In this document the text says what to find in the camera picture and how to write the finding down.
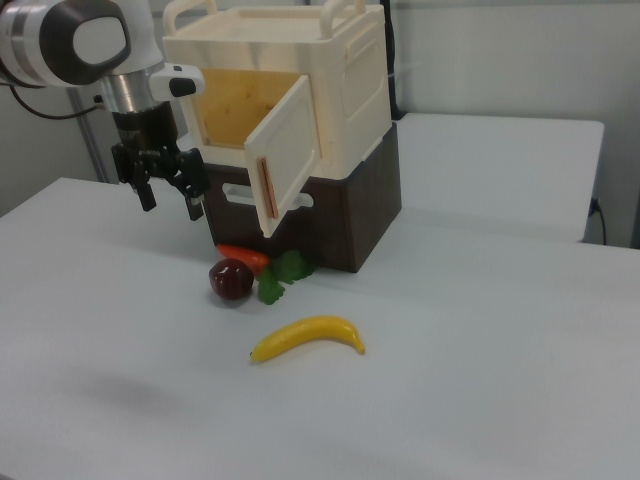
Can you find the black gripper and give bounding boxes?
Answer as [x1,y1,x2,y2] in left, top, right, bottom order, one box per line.
[110,101,208,222]

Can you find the cream cabinet door copper handle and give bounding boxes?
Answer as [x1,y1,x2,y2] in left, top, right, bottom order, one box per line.
[243,74,322,239]

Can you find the cream plastic cabinet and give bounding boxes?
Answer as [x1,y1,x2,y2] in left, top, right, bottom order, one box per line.
[162,0,394,179]

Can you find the orange toy carrot green leaves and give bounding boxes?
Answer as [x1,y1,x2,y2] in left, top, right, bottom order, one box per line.
[217,243,318,307]

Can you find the dark red toy apple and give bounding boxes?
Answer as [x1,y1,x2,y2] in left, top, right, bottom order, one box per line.
[207,257,255,302]

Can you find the yellow toy banana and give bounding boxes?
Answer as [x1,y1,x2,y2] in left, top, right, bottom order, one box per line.
[249,314,367,366]

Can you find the dark brown drawer box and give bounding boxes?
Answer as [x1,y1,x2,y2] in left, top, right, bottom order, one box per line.
[203,122,404,274]

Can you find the grey metal frame post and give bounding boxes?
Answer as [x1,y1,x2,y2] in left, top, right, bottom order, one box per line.
[69,87,109,184]

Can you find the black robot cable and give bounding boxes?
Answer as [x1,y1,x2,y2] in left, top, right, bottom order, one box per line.
[0,81,105,122]

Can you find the black vertical cable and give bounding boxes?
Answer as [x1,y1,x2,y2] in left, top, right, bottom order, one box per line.
[384,0,402,121]

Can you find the black cable with plug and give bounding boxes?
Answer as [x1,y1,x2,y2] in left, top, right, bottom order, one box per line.
[589,196,609,247]

